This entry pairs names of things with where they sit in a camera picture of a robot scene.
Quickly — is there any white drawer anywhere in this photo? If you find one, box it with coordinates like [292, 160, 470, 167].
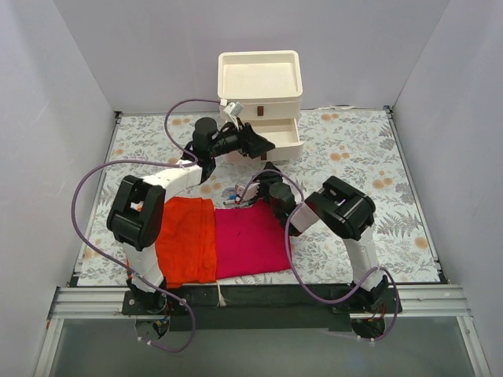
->
[251, 119, 303, 162]
[228, 100, 301, 122]

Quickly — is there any white top drawer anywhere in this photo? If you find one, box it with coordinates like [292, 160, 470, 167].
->
[228, 100, 301, 122]

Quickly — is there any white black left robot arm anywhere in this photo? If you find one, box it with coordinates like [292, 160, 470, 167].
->
[107, 117, 276, 314]

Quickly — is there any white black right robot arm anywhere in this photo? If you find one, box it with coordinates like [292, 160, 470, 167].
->
[252, 163, 391, 313]

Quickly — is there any magenta cloth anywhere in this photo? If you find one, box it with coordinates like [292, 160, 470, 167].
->
[215, 201, 290, 280]

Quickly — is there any white drawer cabinet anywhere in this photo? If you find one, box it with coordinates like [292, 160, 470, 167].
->
[217, 49, 304, 163]

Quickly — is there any orange cloth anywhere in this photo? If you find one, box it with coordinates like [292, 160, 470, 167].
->
[128, 197, 217, 292]

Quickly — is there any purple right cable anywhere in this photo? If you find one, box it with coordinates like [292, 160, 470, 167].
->
[240, 172, 400, 348]

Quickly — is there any purple cable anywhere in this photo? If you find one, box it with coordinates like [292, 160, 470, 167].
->
[240, 172, 400, 348]
[70, 97, 227, 353]

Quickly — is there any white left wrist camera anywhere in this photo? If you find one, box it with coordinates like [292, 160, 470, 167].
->
[219, 100, 244, 126]

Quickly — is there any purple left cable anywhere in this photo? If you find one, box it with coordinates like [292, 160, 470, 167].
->
[70, 97, 227, 353]

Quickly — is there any aluminium frame rail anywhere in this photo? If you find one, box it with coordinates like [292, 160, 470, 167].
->
[49, 284, 472, 319]

